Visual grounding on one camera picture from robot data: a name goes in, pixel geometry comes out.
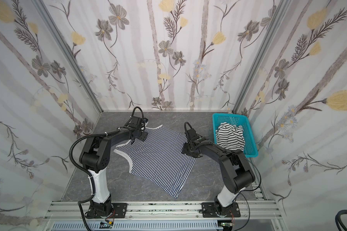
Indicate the black white striped tank top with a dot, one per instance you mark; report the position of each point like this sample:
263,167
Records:
230,137

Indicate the white slotted cable duct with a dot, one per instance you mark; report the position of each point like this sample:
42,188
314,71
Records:
160,225

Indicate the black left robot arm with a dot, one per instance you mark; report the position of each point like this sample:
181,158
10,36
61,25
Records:
91,155

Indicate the blue white striped tank top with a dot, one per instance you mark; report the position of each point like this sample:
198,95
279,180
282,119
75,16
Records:
159,158

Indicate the teal plastic basket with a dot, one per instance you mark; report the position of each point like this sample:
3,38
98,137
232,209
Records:
250,149

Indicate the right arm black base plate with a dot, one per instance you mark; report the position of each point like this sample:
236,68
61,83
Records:
215,210

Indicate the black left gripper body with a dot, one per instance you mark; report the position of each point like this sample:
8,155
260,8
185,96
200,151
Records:
143,134

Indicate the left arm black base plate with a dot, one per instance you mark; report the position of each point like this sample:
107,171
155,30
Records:
117,210

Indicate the aluminium mounting rail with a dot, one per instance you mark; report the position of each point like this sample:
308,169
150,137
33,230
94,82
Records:
191,211

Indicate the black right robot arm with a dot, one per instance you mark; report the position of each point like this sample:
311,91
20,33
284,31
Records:
235,168

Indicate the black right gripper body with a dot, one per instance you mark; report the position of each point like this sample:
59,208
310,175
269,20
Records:
189,150

